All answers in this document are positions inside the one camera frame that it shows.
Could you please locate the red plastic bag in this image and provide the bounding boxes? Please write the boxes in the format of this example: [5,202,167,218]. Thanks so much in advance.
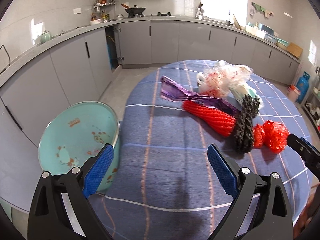
[253,120,290,154]

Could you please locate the black foam fruit net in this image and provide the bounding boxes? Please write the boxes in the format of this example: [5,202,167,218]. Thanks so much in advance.
[233,95,260,154]

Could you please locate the grey kitchen cabinets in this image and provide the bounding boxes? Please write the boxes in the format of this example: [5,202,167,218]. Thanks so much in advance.
[1,17,299,212]

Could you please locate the metal storage shelf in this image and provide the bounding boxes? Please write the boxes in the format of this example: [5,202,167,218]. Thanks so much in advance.
[302,66,319,136]

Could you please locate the white plastic bucket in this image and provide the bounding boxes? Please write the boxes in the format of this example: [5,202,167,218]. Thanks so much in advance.
[287,85,300,102]

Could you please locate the blue gas cylinder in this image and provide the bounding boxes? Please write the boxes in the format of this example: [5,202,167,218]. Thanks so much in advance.
[296,72,310,103]

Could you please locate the teal enamel basin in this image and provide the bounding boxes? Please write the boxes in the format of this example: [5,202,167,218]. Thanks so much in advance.
[38,101,120,193]

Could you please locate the red foam fruit net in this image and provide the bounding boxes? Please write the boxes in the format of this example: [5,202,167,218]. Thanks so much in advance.
[182,101,236,138]

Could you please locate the white green tissue pack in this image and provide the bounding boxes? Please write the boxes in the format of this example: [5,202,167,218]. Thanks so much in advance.
[229,83,263,111]

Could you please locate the blue checked tablecloth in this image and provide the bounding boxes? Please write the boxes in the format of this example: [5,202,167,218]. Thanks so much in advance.
[90,60,312,239]

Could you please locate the wooden cutting board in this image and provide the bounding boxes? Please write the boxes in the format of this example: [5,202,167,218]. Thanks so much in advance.
[286,42,303,59]

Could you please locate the clear crumpled plastic bag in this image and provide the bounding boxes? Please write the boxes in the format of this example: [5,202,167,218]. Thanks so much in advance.
[196,60,253,98]

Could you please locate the purple foil wrapper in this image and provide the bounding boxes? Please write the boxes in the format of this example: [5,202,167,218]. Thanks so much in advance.
[160,76,240,117]

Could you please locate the corner spice rack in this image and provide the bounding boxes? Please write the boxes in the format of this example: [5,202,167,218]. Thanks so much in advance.
[90,0,116,25]

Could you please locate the black wok on stove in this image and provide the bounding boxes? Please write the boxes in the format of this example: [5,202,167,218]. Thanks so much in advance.
[121,3,146,18]

